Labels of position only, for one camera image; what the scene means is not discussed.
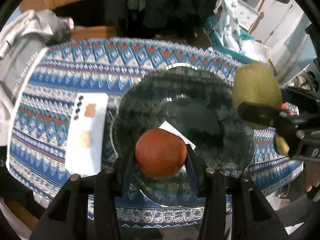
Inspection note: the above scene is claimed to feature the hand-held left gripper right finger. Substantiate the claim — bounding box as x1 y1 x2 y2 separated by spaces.
185 144 288 240

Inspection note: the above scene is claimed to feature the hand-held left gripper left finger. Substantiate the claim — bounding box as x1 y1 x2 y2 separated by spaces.
29 152 137 240

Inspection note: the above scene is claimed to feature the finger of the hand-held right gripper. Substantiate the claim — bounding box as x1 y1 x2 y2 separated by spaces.
280 87 318 105
237 101 281 127

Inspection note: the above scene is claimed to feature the green pear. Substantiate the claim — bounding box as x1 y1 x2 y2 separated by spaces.
232 61 283 129

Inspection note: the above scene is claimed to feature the orange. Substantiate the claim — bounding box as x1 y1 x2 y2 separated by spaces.
135 129 187 179

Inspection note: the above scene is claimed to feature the clear glass plate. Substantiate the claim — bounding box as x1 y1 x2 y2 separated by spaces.
110 64 255 208

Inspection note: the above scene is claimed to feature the person's right hand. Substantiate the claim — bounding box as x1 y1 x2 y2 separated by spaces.
304 162 320 193

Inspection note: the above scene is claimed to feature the group of shoes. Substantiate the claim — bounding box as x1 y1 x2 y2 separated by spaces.
297 74 319 92

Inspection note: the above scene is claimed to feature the shoe rack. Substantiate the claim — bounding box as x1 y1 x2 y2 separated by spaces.
291 55 320 93

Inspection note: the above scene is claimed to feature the white smartphone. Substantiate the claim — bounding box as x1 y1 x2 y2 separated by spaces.
65 92 109 177

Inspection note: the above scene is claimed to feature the white paper card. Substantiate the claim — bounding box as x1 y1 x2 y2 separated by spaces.
159 120 196 149

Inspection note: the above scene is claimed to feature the clear plastic bag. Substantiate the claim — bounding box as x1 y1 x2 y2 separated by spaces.
241 39 272 64

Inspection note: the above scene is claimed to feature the white appliance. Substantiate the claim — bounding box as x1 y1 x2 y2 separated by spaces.
260 0 295 47

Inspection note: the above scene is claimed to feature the white printed bag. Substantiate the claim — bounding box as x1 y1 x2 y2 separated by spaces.
214 0 247 53

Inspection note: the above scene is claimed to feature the teal plastic basket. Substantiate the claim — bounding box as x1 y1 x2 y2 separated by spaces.
202 16 272 64

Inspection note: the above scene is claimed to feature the white storage box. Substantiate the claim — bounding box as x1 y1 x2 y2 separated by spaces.
235 0 259 29

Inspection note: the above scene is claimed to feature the wooden rack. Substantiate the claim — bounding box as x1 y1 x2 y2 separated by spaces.
216 0 275 34

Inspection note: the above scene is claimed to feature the blue patterned tablecloth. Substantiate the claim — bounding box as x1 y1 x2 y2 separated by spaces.
6 37 304 228

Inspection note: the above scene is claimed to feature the dark hanging jacket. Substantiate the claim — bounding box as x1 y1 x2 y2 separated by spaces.
102 0 218 39

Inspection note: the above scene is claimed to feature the grey clothing pile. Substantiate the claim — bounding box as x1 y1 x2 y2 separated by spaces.
0 9 74 145

